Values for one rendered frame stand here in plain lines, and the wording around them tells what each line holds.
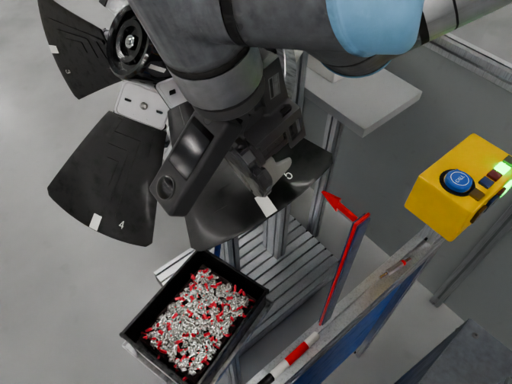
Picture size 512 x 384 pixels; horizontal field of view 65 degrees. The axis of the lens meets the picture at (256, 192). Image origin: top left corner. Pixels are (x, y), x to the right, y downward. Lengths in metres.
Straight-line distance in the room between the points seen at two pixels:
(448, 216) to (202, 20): 0.55
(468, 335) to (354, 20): 0.53
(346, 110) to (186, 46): 0.86
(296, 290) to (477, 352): 1.06
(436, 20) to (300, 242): 1.45
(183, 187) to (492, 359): 0.49
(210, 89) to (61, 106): 2.38
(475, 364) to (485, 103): 0.72
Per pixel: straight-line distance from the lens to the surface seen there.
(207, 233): 0.55
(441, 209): 0.73
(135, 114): 0.75
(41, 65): 3.08
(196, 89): 0.33
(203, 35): 0.28
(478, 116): 1.23
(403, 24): 0.24
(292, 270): 1.68
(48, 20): 0.99
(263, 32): 0.26
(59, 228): 2.08
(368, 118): 1.11
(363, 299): 0.80
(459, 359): 0.66
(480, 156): 0.79
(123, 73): 0.69
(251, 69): 0.33
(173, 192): 0.40
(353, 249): 0.53
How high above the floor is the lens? 1.58
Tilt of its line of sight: 52 degrees down
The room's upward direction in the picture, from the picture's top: straight up
